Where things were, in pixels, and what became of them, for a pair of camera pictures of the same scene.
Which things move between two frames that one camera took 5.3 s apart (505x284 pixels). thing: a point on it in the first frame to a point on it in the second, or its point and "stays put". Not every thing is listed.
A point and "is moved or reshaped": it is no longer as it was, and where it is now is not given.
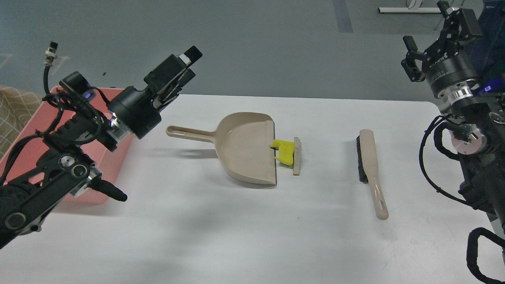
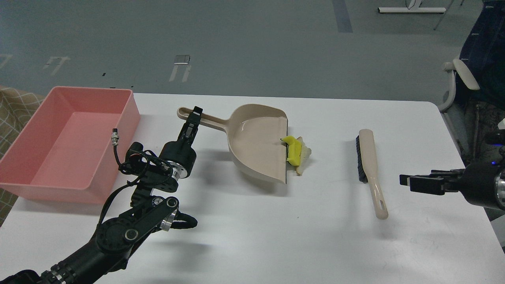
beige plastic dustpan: (244, 141) is moved or reshaped
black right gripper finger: (461, 25) to (404, 179)
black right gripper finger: (409, 64) to (430, 185)
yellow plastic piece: (286, 150) to (294, 150)
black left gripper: (135, 110) to (179, 154)
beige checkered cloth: (17, 105) stays put
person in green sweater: (485, 55) stays put
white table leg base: (412, 6) stays put
